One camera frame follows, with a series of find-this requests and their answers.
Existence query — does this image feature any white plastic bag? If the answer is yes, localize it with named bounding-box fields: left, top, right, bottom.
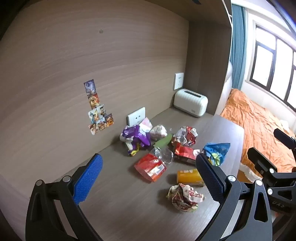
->
left=239, top=162, right=263, bottom=182

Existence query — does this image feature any red and white bag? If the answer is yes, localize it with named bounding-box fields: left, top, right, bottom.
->
left=171, top=126, right=198, bottom=147

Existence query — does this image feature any green packet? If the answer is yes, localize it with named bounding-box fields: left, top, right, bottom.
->
left=153, top=134, right=173, bottom=148

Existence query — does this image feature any blue snack bag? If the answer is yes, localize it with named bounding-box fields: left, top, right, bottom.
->
left=203, top=142, right=231, bottom=166

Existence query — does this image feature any purple snack wrapper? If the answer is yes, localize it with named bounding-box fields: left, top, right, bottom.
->
left=120, top=125, right=151, bottom=157

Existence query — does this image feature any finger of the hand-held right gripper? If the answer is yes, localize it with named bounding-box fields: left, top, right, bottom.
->
left=247, top=147, right=278, bottom=175
left=273, top=128, right=296, bottom=151

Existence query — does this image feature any clear silver plastic wrapper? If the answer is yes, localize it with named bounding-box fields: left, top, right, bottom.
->
left=151, top=146, right=174, bottom=166

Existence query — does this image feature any cluster of cartoon wall stickers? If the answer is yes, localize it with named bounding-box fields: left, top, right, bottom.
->
left=84, top=79, right=114, bottom=135

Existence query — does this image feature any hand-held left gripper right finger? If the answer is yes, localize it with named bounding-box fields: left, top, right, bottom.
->
left=195, top=153, right=273, bottom=241

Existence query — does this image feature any red snack packet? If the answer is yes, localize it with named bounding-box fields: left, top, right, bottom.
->
left=174, top=142, right=201, bottom=164

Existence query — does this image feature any white ribbed tissue box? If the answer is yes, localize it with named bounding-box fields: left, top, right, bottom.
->
left=173, top=89, right=208, bottom=118

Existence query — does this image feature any pink and white sock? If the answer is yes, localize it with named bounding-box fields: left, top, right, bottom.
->
left=139, top=117, right=153, bottom=135

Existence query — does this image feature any red patterned paper wrapper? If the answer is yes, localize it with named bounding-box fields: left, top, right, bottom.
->
left=166, top=183, right=205, bottom=212

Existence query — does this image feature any orange bed sheet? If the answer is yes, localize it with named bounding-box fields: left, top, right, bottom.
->
left=220, top=88, right=296, bottom=186

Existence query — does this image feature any blue curtain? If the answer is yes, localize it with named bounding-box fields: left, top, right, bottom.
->
left=231, top=3, right=247, bottom=91

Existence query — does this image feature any white wall socket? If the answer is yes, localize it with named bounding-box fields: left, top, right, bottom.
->
left=173, top=72, right=184, bottom=90
left=127, top=107, right=146, bottom=127

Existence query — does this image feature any red snack bag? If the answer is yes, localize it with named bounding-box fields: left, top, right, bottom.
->
left=134, top=154, right=167, bottom=182

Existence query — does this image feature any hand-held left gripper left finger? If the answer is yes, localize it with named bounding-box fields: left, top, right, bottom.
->
left=25, top=153, right=104, bottom=241

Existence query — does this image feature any dark framed window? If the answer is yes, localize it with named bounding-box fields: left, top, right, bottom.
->
left=250, top=20, right=296, bottom=109

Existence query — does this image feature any white crumpled floral wrapper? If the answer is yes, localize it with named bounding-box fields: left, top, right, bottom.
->
left=150, top=125, right=167, bottom=141

